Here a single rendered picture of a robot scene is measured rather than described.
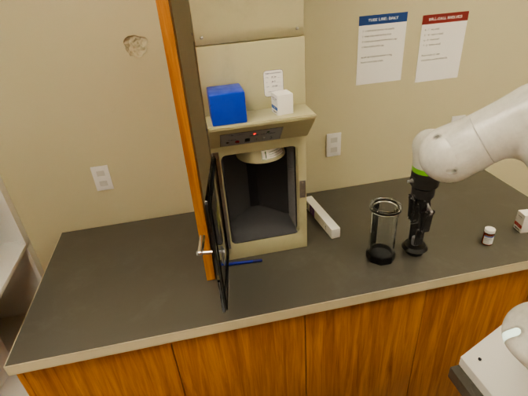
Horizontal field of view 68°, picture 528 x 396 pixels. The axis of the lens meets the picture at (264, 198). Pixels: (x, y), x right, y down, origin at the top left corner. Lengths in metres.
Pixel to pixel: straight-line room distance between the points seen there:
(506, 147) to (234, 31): 0.75
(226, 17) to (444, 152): 0.69
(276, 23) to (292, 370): 1.19
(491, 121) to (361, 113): 1.07
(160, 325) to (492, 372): 0.93
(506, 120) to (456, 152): 0.10
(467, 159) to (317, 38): 1.01
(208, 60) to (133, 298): 0.83
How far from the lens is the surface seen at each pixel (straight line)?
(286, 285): 1.39
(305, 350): 1.55
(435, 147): 0.87
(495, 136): 0.86
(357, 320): 1.50
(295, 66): 1.25
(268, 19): 1.21
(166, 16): 1.10
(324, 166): 1.91
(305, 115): 1.18
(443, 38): 1.97
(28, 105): 1.77
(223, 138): 1.19
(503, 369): 1.19
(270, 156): 1.35
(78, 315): 1.49
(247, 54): 1.21
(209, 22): 1.19
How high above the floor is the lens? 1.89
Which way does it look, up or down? 30 degrees down
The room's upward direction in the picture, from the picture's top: 4 degrees counter-clockwise
